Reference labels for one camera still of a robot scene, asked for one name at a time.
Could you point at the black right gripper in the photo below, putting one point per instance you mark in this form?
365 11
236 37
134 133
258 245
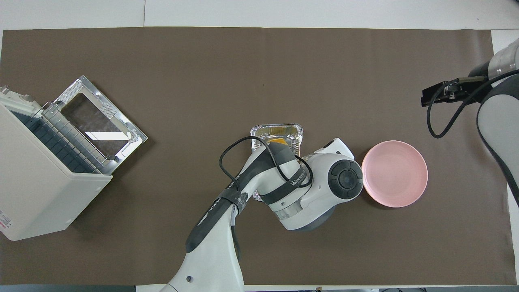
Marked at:
470 83

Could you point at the yellow sliced bread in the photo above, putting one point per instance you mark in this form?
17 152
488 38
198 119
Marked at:
278 141

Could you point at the silver foil tray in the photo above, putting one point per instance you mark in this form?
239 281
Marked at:
263 132

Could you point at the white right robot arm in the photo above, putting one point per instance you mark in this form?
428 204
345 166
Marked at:
498 117

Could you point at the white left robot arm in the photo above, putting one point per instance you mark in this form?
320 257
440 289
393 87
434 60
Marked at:
211 259

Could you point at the glass oven door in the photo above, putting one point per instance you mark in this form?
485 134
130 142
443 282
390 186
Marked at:
101 121

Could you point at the cream toaster oven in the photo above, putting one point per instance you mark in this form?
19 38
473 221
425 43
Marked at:
36 182

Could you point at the pink round plate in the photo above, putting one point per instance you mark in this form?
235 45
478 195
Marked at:
394 173

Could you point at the brown table mat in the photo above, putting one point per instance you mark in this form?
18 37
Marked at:
243 73

